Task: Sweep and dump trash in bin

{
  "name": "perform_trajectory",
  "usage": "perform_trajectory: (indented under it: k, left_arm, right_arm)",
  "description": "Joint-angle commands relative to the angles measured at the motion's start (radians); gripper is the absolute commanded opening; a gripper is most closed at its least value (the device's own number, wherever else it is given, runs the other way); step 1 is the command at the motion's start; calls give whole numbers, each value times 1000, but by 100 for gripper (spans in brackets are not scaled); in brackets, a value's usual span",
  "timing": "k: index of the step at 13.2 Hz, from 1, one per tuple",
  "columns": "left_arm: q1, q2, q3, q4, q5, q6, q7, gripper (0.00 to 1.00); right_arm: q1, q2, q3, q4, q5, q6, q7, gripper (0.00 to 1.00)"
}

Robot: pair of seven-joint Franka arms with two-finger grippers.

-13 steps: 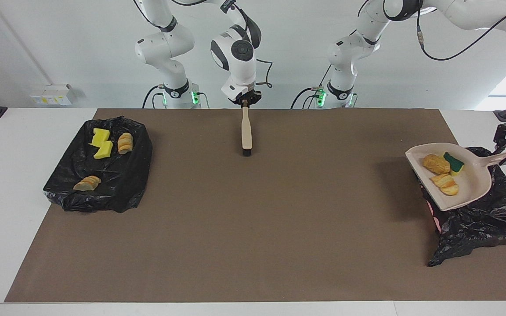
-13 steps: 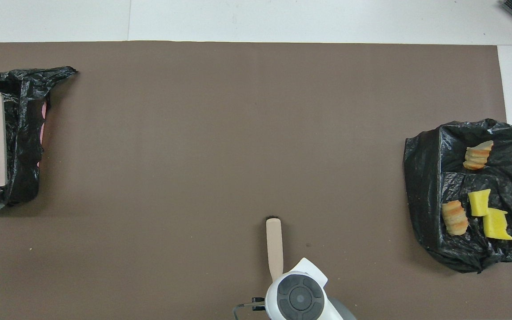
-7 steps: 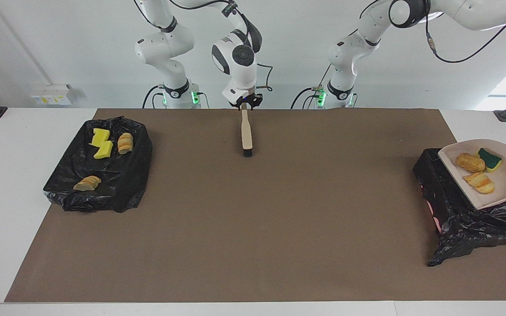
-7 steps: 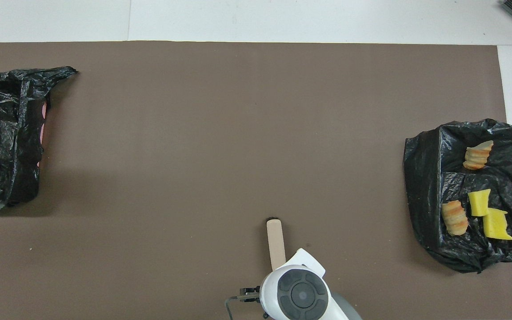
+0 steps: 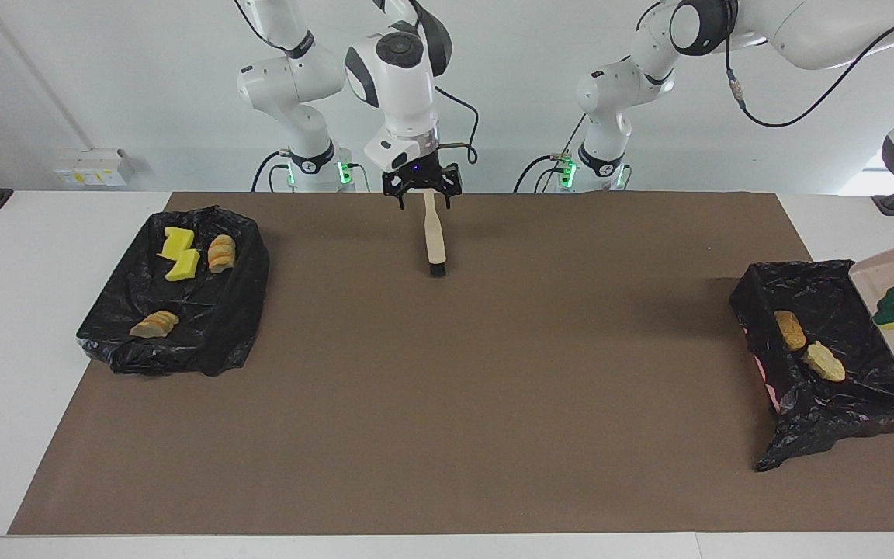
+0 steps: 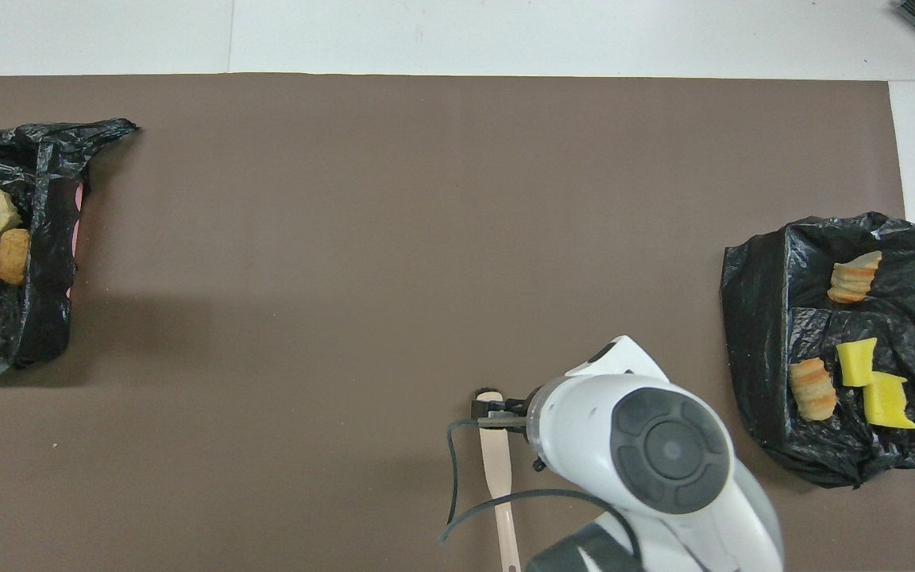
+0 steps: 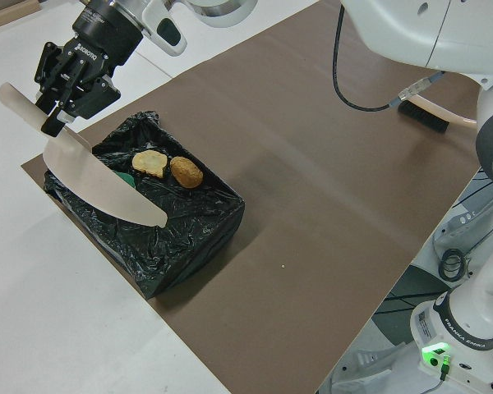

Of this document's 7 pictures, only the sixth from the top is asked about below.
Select black bag lined pink bin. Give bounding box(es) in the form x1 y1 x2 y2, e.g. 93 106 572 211
0 118 139 374

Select pale striped bread piece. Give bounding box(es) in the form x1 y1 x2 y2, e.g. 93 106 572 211
827 251 883 304

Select beige hand brush black bristles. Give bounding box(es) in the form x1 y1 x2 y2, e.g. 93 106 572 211
475 388 522 572

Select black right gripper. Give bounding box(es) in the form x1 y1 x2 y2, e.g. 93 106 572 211
472 391 544 436

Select small yellow sponge wedge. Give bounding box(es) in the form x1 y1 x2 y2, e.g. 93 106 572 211
836 338 878 388

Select brown bread roll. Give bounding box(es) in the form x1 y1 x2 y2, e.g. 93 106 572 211
0 228 32 286

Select green yellow jagged sponge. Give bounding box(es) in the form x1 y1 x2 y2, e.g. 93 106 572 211
863 372 915 431

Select brown table mat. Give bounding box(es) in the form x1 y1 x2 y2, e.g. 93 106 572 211
0 74 915 572

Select orange striped bread piece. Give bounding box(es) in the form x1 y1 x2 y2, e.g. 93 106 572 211
790 357 838 422

